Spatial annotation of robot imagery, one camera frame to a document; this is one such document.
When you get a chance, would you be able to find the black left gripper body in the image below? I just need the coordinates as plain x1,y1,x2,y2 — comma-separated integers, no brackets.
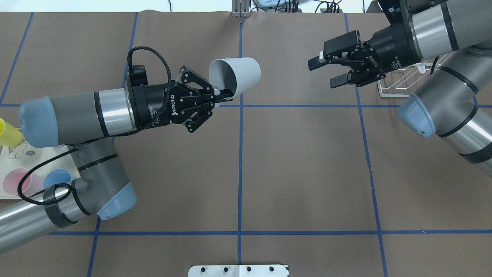
127,66,216,133

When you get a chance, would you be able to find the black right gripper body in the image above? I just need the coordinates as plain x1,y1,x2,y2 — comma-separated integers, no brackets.
324,23,421,87

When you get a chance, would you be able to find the grey plastic cup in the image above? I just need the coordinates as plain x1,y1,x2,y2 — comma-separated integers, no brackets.
208,57,261,100

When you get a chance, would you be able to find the yellow plastic cup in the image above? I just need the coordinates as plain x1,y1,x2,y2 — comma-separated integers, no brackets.
0,118,23,147

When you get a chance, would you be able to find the pink plastic cup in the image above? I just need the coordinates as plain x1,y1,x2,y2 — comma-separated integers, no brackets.
0,168,43,199

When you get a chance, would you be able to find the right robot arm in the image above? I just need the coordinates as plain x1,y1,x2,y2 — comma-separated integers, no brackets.
308,0,492,175

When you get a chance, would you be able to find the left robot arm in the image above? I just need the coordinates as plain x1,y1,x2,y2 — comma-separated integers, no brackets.
1,60,241,254

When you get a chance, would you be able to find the light blue plastic cup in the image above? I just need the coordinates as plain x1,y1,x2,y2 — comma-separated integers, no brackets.
43,168,72,189

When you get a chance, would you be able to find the cream plastic tray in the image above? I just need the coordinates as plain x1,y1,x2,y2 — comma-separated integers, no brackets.
0,141,80,199

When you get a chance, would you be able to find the white wire cup rack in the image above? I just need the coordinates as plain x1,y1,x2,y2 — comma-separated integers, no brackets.
377,58,435,98

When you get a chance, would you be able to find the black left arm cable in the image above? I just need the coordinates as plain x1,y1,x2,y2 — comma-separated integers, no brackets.
17,46,173,206

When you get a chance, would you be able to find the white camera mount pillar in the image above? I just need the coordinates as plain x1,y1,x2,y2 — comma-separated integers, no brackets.
188,264,289,277

